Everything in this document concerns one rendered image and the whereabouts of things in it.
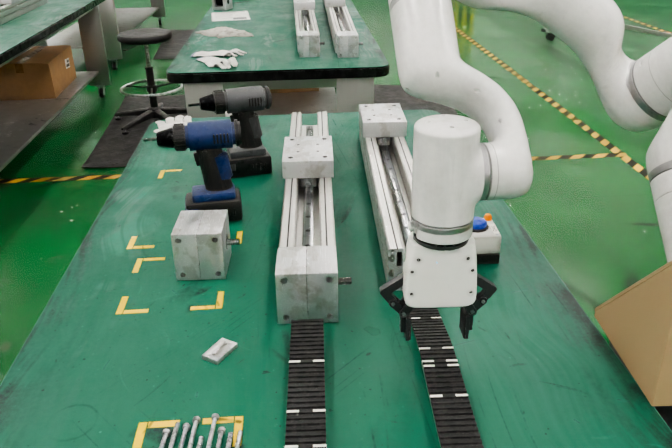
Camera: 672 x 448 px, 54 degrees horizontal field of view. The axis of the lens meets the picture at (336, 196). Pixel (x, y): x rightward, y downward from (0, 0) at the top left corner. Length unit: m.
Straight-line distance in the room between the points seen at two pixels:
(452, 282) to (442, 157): 0.19
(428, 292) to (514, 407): 0.19
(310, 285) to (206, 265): 0.24
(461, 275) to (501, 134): 0.20
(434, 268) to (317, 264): 0.24
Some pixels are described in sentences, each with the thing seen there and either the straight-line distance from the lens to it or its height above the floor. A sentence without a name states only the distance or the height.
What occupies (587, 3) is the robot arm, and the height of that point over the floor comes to 1.26.
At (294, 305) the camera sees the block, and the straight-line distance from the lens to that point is 1.08.
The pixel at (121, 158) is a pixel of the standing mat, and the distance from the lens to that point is 4.12.
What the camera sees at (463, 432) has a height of 0.81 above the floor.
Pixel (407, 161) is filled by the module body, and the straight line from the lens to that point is 1.51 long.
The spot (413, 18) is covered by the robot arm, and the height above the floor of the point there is 1.26.
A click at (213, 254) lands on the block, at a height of 0.83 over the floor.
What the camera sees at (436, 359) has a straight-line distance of 0.98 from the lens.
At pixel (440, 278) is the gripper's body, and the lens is 0.92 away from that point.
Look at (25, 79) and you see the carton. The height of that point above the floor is 0.36.
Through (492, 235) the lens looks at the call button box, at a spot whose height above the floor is 0.84.
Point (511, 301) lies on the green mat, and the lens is 1.19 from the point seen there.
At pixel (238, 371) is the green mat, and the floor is 0.78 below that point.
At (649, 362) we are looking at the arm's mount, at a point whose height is 0.83.
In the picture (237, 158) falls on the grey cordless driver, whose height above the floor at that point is 0.83.
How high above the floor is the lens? 1.42
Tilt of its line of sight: 25 degrees down
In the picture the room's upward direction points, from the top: 1 degrees counter-clockwise
